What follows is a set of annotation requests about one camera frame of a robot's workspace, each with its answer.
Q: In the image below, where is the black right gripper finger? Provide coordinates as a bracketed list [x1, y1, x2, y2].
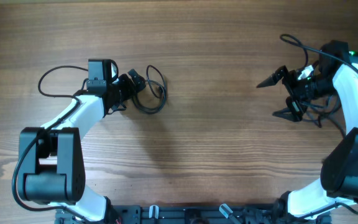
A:
[257, 65, 288, 88]
[272, 108, 303, 122]

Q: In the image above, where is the black cable with gold plug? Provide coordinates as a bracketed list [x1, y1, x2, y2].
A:
[131, 64, 167, 115]

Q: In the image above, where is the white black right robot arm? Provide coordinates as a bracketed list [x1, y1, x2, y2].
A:
[244, 40, 358, 223]

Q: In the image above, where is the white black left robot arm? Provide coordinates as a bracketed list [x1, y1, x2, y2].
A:
[11, 59, 150, 223]

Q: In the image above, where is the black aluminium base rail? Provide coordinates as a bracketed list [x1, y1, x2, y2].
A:
[54, 203, 332, 224]

